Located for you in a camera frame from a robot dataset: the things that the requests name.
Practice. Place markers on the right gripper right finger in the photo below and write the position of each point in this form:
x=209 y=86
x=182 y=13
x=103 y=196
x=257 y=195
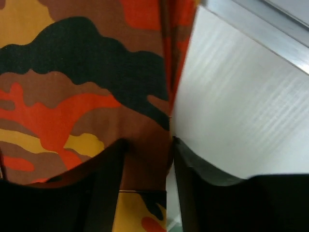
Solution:
x=212 y=200

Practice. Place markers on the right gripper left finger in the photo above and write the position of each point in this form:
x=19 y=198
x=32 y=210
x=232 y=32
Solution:
x=82 y=199

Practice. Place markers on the orange camouflage cloth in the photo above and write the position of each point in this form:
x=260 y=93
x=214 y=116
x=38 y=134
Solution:
x=78 y=75

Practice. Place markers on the aluminium frame rail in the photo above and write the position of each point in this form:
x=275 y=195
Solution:
x=268 y=26

